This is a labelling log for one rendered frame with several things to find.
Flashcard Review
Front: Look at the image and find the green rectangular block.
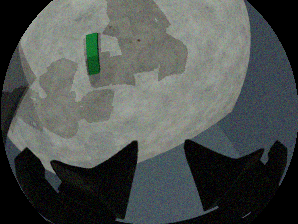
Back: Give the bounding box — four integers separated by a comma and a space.
86, 32, 100, 75

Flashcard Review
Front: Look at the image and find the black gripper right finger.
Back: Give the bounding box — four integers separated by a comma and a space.
184, 139, 265, 212

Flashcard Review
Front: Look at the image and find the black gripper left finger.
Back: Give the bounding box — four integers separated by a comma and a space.
49, 140, 138, 220

